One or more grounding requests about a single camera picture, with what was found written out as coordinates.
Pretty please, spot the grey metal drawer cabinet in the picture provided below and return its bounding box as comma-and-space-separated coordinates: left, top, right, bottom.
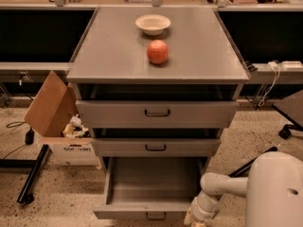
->
66, 6, 250, 172

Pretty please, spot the white cable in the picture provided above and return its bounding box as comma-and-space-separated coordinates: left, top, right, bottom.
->
257, 60, 282, 108

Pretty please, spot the grey top drawer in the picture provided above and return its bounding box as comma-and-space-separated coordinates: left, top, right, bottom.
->
77, 85, 237, 129

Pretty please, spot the grey bottom drawer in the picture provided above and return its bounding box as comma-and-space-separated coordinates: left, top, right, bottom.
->
94, 157, 208, 221

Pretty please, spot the white power strip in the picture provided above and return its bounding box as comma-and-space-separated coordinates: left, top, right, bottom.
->
282, 61, 303, 69

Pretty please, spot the black caster chair base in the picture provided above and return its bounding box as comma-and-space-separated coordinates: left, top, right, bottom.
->
273, 103, 303, 139

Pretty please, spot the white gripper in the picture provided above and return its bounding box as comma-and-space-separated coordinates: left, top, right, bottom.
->
184, 195, 219, 227

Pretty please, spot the red apple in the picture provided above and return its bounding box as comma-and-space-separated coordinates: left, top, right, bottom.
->
147, 40, 169, 64

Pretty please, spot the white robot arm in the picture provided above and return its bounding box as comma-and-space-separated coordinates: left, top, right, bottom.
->
184, 151, 303, 227

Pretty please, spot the white ceramic bowl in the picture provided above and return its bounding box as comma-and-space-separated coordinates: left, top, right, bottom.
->
135, 14, 170, 36

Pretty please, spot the black table leg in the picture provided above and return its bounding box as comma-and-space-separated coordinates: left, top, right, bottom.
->
0, 145, 49, 204
228, 147, 278, 178

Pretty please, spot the black right table leg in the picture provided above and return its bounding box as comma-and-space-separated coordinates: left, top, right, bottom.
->
228, 147, 278, 178

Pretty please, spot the grey drawer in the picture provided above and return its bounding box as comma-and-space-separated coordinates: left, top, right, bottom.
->
94, 157, 208, 221
77, 85, 237, 129
92, 129, 221, 157

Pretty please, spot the open cardboard box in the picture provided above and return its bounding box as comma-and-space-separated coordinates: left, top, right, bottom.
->
24, 71, 100, 166

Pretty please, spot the black left table leg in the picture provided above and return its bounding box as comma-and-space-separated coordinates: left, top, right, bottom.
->
0, 145, 49, 204

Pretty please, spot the grey middle drawer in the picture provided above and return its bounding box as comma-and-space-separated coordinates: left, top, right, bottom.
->
92, 129, 221, 157

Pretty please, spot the black power adapter cable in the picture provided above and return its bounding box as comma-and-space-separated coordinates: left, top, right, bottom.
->
2, 120, 36, 160

